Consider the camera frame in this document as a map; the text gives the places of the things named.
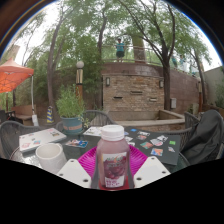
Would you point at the silver laptop with stickers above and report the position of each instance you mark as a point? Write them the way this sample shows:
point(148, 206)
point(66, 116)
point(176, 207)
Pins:
point(41, 139)

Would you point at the pink drink bottle white cap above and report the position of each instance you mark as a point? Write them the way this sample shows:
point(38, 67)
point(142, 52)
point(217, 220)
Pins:
point(113, 156)

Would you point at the person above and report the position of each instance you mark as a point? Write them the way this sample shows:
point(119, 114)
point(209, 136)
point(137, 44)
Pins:
point(183, 63)
point(174, 61)
point(120, 50)

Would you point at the colourful picture card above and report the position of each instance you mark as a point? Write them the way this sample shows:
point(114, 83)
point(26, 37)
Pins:
point(76, 143)

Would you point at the white cup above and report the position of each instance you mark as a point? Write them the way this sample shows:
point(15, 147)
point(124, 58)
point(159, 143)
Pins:
point(50, 158)

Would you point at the grey mesh patio chair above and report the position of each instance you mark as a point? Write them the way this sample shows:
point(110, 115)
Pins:
point(173, 135)
point(10, 136)
point(96, 117)

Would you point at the black laptop with stickers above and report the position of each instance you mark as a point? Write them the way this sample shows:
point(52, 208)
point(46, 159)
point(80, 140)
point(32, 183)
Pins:
point(156, 146)

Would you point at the globe-topped lamp post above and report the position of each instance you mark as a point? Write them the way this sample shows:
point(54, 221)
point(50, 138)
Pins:
point(80, 78)

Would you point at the white booklet with stickers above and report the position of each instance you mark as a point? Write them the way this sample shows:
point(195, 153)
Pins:
point(92, 131)

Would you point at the slim lamp post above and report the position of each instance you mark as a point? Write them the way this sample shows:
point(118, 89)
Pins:
point(200, 93)

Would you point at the blue yellow striped bollard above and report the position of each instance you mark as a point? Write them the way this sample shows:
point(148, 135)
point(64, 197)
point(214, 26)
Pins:
point(50, 115)

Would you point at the dark grey jacket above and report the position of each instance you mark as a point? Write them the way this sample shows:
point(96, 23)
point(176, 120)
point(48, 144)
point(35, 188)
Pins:
point(205, 136)

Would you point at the green plant in blue pot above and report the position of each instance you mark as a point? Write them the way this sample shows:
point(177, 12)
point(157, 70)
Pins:
point(70, 106)

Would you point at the grey wall box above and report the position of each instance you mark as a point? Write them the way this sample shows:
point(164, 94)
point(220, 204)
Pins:
point(173, 103)

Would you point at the orange canopy tent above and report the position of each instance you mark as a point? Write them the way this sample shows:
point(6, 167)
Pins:
point(13, 75)

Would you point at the flat round red coaster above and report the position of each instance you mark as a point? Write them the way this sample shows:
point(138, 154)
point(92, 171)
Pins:
point(115, 189)

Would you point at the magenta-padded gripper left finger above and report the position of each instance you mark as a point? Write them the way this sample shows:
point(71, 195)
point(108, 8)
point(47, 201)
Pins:
point(75, 173)

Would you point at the wall lamp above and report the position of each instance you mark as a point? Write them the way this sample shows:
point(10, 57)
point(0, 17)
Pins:
point(161, 83)
point(107, 81)

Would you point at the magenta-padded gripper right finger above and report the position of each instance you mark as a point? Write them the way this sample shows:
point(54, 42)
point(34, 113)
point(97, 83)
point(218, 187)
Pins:
point(151, 170)

